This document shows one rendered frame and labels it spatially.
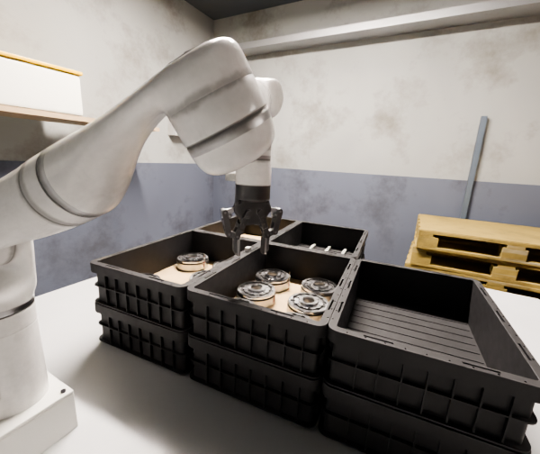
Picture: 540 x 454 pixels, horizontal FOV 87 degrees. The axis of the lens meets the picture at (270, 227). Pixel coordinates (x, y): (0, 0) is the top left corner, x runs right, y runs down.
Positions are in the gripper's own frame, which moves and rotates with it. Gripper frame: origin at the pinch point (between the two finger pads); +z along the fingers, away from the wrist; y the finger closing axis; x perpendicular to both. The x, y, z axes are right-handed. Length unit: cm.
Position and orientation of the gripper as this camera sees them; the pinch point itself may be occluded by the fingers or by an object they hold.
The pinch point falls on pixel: (250, 247)
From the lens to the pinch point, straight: 63.5
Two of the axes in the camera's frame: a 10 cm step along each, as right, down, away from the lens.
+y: 9.3, -0.4, 3.6
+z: -0.5, 9.7, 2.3
